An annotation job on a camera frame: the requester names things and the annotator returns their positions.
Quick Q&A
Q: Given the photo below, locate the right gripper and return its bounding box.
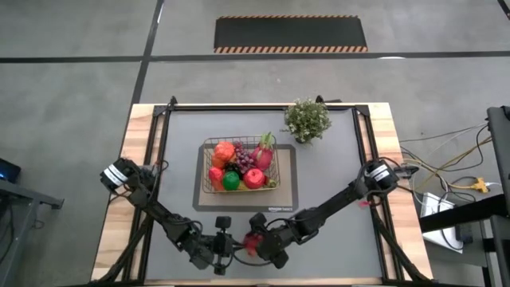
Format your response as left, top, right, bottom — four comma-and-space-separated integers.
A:
249, 212, 291, 270

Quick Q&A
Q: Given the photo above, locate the red apple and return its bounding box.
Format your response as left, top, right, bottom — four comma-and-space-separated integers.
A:
241, 232, 265, 258
242, 167, 267, 191

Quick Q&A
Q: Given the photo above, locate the black hazard striped floor mat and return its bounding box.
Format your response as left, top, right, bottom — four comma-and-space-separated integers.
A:
213, 14, 369, 54

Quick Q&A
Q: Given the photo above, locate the black power brick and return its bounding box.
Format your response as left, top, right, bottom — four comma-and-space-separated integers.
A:
453, 222, 473, 245

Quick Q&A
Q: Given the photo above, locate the black side desk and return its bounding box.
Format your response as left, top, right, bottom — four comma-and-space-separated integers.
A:
418, 105, 510, 287

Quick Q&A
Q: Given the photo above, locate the white flat box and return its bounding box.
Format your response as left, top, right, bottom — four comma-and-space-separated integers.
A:
420, 191, 465, 254

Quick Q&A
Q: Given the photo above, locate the dark device with blue glow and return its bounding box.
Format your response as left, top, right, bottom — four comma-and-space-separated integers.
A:
0, 157, 22, 184

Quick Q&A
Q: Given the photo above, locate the pink dragon fruit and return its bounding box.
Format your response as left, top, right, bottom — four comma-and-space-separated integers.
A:
251, 132, 277, 172

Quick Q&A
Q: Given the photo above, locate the red grape bunch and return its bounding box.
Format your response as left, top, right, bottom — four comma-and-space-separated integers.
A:
232, 140, 258, 174

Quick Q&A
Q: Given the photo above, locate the bumpy orange tangerine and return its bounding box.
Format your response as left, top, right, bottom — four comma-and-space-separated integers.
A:
214, 140, 237, 162

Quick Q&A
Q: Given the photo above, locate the grey metal table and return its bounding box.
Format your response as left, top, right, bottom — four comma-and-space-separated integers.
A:
0, 179, 65, 287

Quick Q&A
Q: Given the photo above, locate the shiny green fruit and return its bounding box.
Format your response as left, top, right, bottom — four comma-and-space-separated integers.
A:
222, 171, 241, 192

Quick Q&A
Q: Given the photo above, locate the yellow cable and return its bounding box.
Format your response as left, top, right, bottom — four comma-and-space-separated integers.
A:
412, 135, 494, 191

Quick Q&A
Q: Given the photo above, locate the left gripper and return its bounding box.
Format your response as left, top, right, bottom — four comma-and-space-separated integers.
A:
198, 215, 237, 277

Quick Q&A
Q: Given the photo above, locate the yellow red mango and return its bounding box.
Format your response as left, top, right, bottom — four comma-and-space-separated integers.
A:
207, 166, 226, 192

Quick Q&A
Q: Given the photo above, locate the black wire basket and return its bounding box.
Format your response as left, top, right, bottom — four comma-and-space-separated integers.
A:
201, 134, 281, 195

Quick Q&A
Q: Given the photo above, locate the black aluminium table frame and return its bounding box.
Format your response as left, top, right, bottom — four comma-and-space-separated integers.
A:
91, 95, 434, 286

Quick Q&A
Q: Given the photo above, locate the green potted plant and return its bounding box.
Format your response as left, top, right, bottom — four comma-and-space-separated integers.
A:
283, 98, 333, 145

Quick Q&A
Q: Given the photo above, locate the yellow power splitter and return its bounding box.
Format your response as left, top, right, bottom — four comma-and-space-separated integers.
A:
469, 177, 490, 195

